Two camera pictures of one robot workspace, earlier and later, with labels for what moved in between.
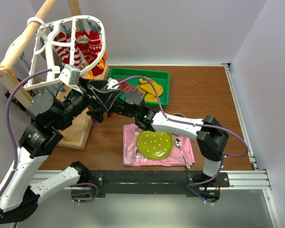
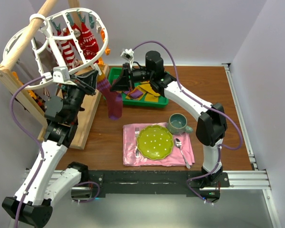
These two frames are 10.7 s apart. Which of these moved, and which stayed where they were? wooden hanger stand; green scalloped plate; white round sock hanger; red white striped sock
Moved: white round sock hanger
Stayed: green scalloped plate; wooden hanger stand; red white striped sock
